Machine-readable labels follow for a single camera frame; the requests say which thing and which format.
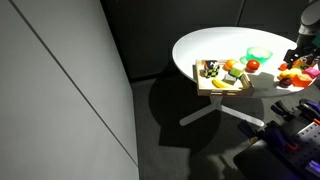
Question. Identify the purple clamp near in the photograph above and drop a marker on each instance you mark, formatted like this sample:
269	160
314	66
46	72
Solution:
273	134

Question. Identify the grey-green toy block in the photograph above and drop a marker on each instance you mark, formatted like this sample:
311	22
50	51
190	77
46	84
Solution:
229	79

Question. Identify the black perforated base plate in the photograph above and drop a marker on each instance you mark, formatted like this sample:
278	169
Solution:
304	161

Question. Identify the orange toy block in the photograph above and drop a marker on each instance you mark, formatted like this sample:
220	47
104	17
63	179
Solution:
301	80

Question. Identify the owl patterned soft cube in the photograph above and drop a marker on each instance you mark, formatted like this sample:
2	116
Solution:
304	63

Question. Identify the dark purple toy plum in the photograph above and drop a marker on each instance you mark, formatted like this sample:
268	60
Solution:
285	82

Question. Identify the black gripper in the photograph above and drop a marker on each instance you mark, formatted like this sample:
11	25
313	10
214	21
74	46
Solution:
312	53

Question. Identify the red toy tomato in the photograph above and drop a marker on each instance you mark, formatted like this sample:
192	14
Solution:
252	65

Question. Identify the green toy block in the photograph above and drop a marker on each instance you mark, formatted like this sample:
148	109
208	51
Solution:
236	72

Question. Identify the white round table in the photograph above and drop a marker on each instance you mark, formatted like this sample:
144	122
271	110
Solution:
223	43

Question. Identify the black patterned soft cube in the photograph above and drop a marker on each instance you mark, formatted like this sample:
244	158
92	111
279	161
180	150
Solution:
211	68

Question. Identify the pink soft block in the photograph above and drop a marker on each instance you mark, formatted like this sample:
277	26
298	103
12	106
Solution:
313	73

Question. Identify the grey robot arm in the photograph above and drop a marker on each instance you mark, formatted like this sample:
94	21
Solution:
307	42

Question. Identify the small red toy piece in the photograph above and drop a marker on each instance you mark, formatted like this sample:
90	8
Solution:
285	66

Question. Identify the yellow toy banana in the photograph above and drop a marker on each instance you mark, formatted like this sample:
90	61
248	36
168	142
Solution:
220	84

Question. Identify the wooden tray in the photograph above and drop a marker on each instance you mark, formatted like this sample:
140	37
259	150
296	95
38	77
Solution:
206	88

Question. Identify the purple clamp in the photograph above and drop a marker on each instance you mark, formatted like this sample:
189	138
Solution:
307	109
273	134

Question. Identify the green translucent bowl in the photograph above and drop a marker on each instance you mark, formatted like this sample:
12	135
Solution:
258	53

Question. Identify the brown toy bar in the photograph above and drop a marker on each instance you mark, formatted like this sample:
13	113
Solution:
245	82

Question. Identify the purple clamp far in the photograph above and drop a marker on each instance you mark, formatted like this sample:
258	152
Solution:
307	109

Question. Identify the yellow toy lemon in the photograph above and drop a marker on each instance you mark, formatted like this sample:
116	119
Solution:
289	73

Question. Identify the orange toy fruit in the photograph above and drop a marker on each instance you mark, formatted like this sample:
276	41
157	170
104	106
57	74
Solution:
229	64

